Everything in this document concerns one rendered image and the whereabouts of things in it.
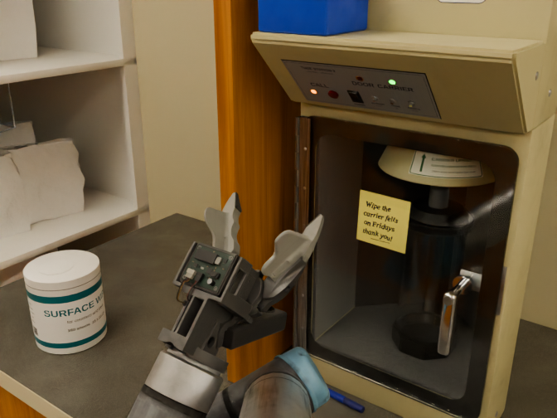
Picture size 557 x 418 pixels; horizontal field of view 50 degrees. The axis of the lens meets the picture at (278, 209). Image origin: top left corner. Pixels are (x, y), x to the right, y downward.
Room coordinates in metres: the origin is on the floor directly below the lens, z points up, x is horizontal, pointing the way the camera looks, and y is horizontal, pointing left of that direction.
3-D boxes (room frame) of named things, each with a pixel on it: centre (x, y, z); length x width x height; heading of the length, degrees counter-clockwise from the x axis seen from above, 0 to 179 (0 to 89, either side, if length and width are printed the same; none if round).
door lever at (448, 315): (0.67, -0.23, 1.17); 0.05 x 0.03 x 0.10; 144
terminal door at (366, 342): (0.76, -0.16, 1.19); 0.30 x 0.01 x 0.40; 54
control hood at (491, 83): (0.72, -0.13, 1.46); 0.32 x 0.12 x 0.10; 54
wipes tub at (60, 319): (0.96, 0.39, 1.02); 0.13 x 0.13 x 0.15
